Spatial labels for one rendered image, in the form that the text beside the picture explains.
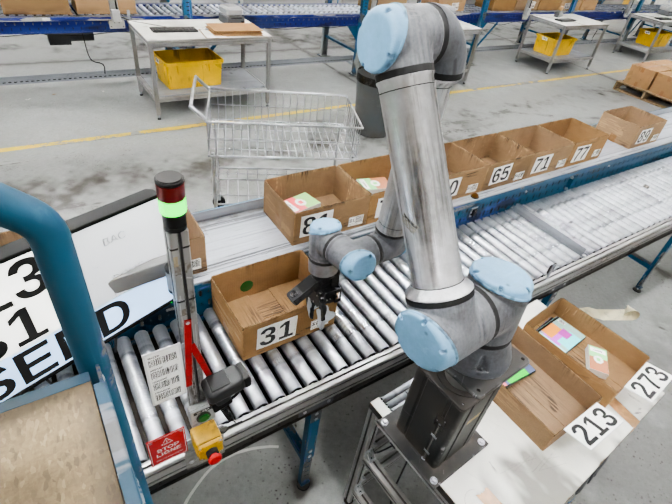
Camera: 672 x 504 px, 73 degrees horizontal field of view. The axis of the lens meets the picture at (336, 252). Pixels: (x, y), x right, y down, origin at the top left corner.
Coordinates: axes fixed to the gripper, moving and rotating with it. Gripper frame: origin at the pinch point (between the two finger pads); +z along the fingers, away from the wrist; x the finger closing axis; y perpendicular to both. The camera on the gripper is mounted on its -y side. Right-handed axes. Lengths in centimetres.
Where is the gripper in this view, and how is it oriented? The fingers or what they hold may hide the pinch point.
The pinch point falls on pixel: (314, 322)
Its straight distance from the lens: 150.2
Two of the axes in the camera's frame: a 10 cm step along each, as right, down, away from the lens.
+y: 8.4, -2.6, 4.8
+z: -0.6, 8.3, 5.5
